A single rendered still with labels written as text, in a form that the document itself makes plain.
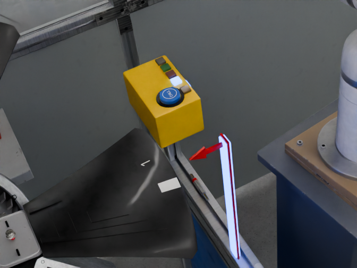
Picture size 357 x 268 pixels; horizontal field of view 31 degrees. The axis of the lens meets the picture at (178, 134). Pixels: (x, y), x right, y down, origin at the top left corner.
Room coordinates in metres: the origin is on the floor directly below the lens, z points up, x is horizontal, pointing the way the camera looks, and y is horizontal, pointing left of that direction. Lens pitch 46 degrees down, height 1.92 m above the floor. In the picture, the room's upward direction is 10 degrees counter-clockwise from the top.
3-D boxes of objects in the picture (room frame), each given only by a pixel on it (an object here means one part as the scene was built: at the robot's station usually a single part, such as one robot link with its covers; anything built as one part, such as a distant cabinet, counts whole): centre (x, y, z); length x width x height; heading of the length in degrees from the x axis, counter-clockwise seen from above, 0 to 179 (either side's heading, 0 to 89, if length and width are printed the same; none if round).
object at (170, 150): (0.95, 0.02, 0.92); 0.03 x 0.03 x 0.12; 20
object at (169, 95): (0.91, 0.00, 1.08); 0.04 x 0.04 x 0.02
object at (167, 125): (0.95, 0.02, 1.02); 0.16 x 0.10 x 0.11; 20
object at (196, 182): (0.84, -0.02, 0.87); 0.08 x 0.01 x 0.01; 19
